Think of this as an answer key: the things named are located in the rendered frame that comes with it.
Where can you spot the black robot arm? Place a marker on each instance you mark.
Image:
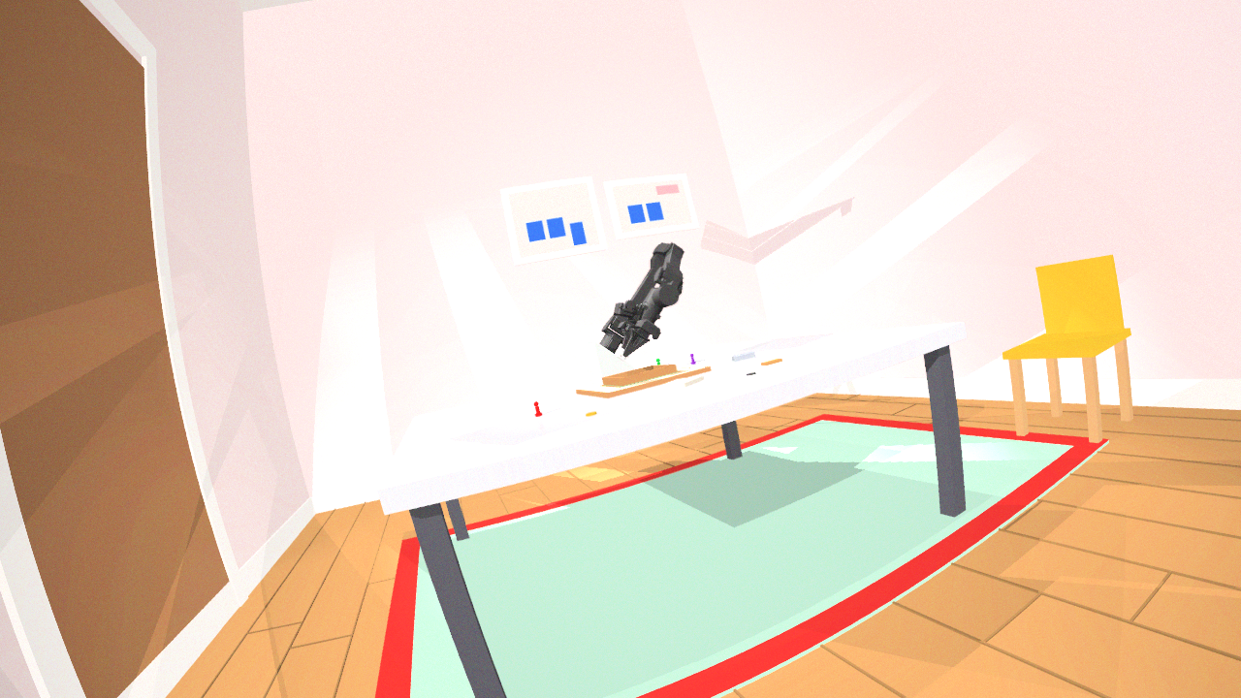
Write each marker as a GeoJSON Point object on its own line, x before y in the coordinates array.
{"type": "Point", "coordinates": [665, 271]}

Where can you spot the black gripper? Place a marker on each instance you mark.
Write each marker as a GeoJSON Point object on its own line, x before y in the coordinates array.
{"type": "Point", "coordinates": [637, 333]}

